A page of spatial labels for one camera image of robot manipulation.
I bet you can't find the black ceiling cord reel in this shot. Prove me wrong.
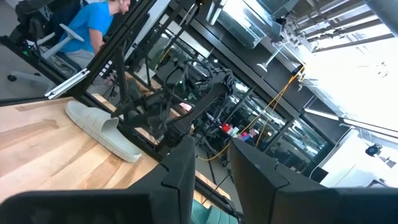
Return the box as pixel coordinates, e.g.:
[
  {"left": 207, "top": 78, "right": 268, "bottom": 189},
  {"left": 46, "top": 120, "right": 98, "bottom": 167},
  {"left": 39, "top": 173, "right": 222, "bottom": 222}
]
[{"left": 365, "top": 143, "right": 382, "bottom": 157}]

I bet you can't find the silver aluminium profile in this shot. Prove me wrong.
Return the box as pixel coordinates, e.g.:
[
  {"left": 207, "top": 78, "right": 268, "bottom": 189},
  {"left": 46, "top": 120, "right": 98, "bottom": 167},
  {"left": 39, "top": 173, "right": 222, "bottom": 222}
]
[{"left": 45, "top": 68, "right": 91, "bottom": 100}]

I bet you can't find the teal rubber slide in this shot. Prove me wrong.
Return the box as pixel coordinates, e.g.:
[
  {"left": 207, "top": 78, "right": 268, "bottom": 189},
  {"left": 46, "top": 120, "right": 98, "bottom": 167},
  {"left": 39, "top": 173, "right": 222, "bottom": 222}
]
[{"left": 190, "top": 198, "right": 241, "bottom": 224}]

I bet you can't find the black office chair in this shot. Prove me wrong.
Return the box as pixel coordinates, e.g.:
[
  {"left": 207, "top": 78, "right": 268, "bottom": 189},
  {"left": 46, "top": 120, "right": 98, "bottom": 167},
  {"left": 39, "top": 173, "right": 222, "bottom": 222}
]
[{"left": 7, "top": 0, "right": 85, "bottom": 83}]

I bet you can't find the yellow hanging cable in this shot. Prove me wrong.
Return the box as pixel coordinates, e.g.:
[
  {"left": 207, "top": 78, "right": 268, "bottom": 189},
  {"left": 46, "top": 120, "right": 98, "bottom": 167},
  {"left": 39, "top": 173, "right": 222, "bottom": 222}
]
[{"left": 198, "top": 67, "right": 305, "bottom": 162}]

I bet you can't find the light grey rubber slide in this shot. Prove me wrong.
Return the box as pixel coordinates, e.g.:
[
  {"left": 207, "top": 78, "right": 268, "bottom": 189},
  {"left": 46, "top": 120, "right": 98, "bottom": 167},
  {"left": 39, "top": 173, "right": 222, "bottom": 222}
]
[{"left": 64, "top": 100, "right": 143, "bottom": 164}]

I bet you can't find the black table rail frame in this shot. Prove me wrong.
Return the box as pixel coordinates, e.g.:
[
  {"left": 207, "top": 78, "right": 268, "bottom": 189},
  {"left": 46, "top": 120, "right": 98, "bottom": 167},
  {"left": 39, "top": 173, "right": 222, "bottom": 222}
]
[{"left": 0, "top": 93, "right": 246, "bottom": 218}]

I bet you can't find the person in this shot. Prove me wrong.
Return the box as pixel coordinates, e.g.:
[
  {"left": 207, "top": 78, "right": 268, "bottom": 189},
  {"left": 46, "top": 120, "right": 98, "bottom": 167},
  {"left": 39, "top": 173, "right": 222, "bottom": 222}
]
[{"left": 58, "top": 0, "right": 131, "bottom": 69}]

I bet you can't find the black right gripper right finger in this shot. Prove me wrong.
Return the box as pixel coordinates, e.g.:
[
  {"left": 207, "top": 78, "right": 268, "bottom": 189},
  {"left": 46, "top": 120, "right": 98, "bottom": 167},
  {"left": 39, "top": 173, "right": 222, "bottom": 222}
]
[{"left": 229, "top": 138, "right": 398, "bottom": 224}]

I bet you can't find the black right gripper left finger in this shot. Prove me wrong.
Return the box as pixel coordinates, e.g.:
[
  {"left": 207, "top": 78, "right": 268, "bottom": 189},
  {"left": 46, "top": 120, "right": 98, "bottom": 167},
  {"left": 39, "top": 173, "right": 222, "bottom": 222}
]
[{"left": 0, "top": 136, "right": 196, "bottom": 224}]

